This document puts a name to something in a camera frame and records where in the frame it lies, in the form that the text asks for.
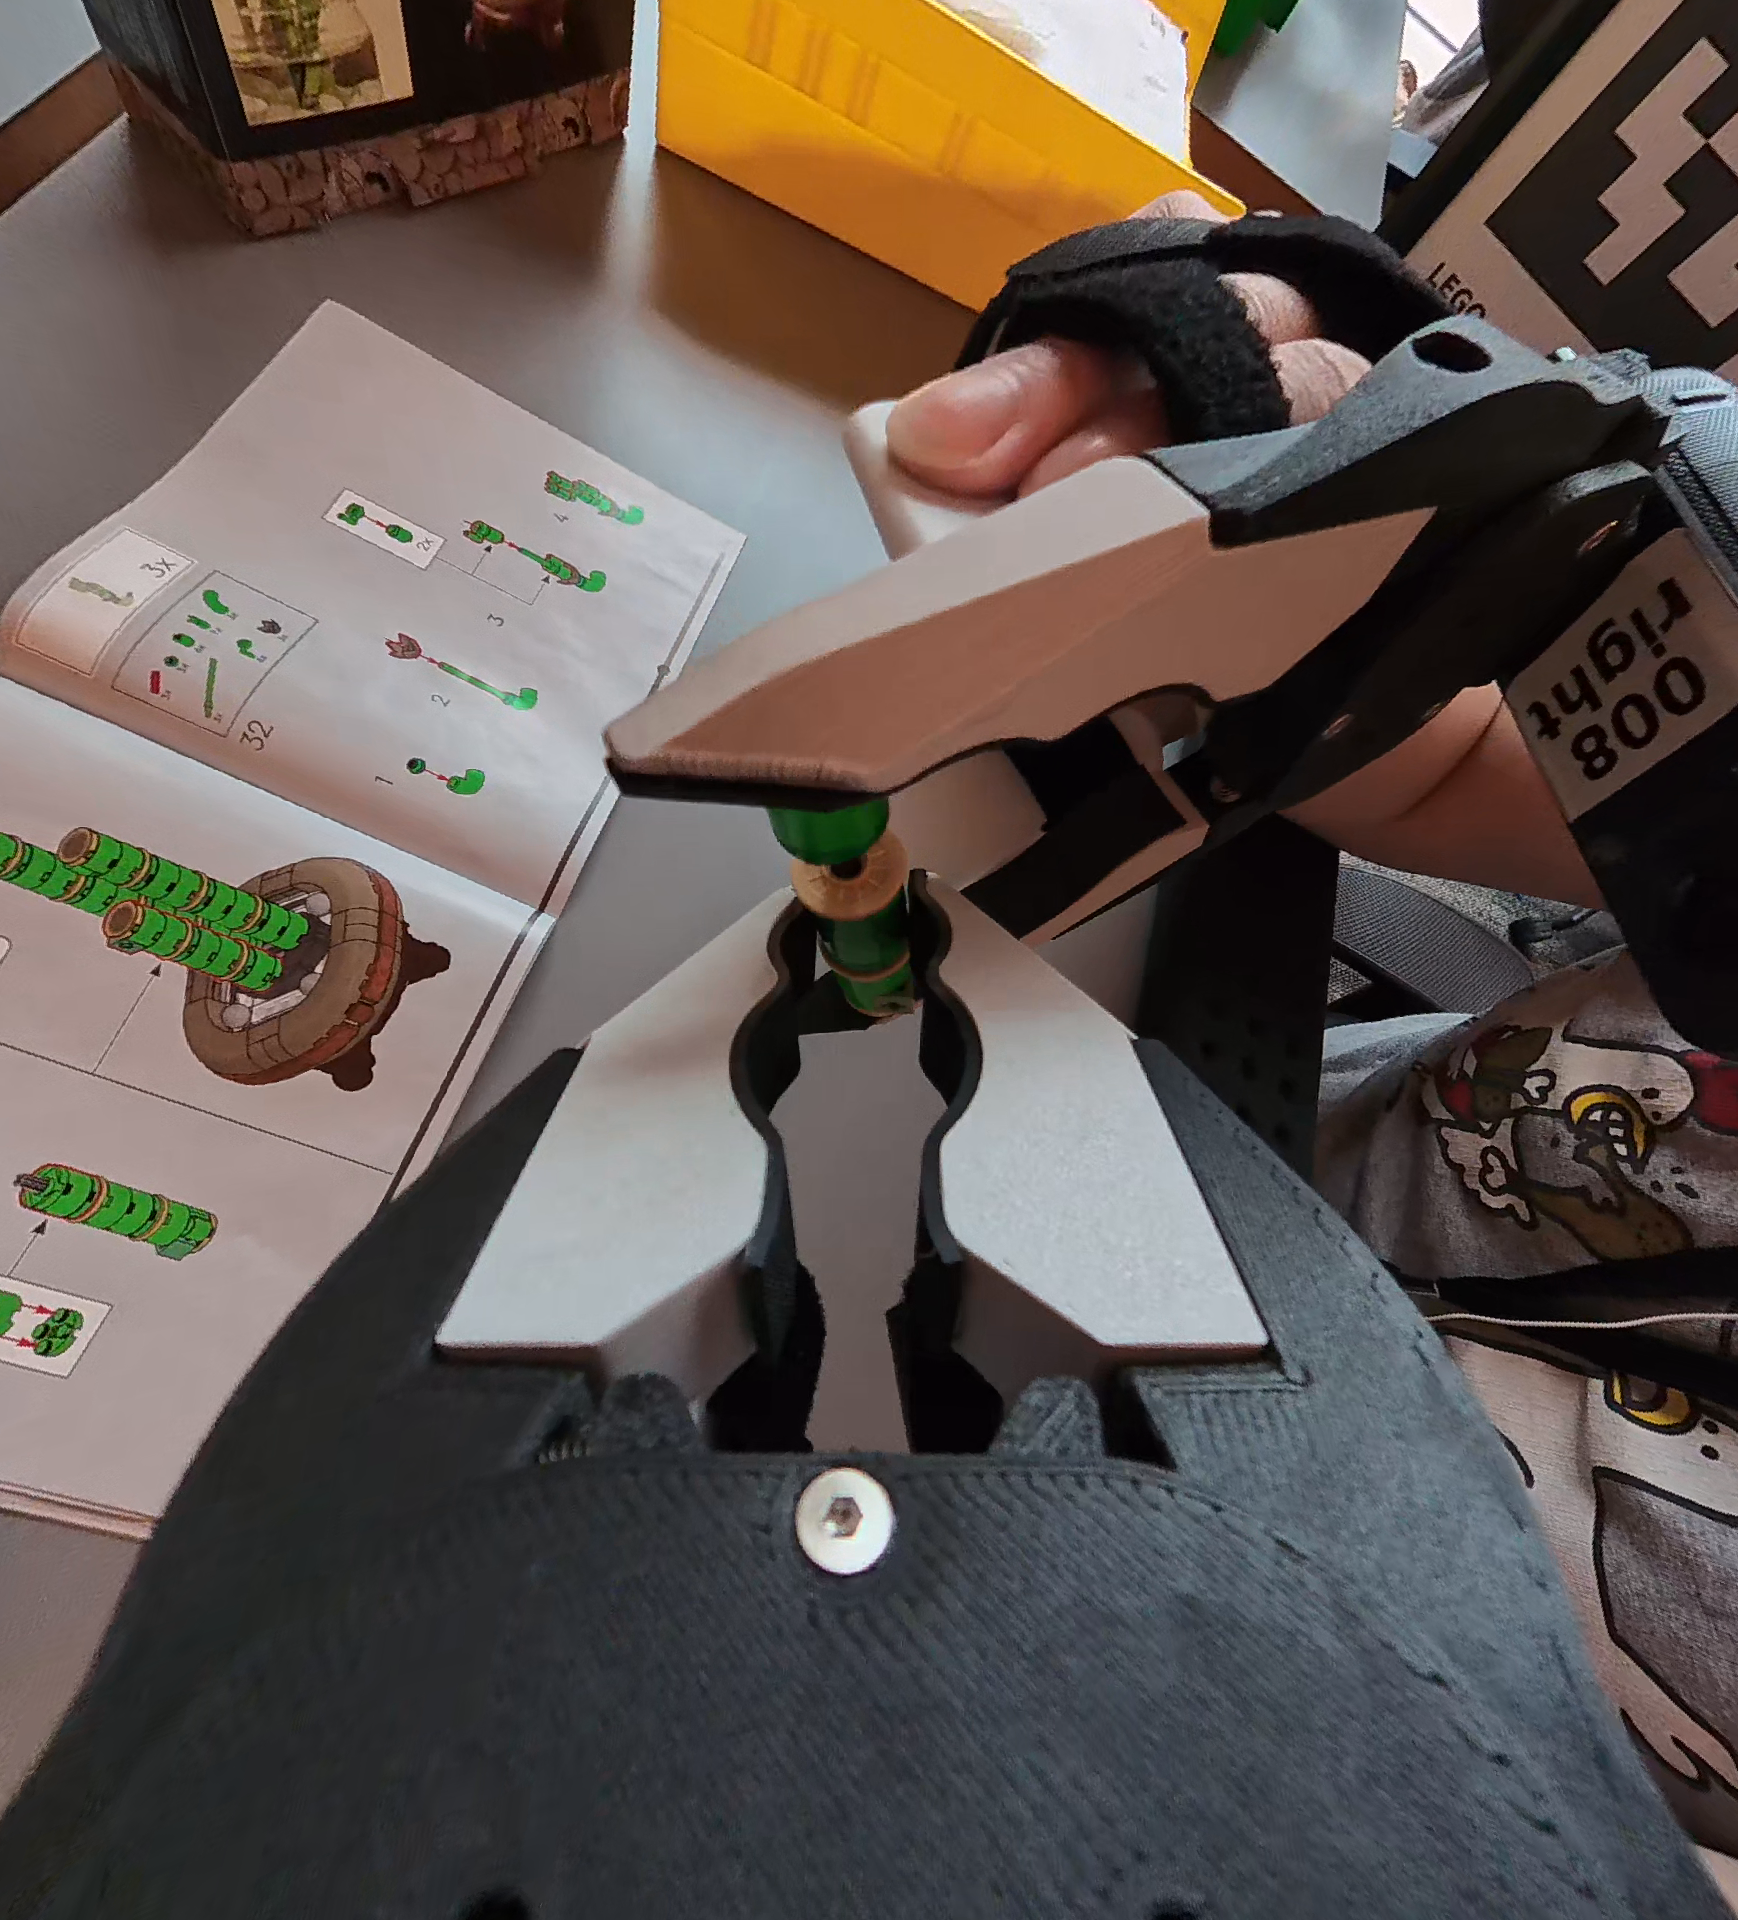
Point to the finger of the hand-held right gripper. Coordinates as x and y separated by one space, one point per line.
959 645
1049 817

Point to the grey desk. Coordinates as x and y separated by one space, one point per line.
510 224

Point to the person's right hand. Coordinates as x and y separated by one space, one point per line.
1019 420

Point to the open instruction booklet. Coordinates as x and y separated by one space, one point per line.
286 900

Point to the person's right forearm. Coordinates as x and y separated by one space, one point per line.
1455 809

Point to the black office chair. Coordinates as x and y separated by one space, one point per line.
1245 1020

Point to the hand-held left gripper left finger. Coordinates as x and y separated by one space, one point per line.
613 1199

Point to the black framed marker sign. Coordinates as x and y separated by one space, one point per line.
1635 181

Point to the green bamboo stalk brick piece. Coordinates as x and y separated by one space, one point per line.
861 945

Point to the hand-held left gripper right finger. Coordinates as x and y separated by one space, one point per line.
1094 1199

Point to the grey printed t-shirt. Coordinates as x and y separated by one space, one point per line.
1635 1499

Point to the black brick set box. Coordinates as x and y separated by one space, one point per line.
360 172

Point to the yellow plastic bin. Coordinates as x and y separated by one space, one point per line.
884 134

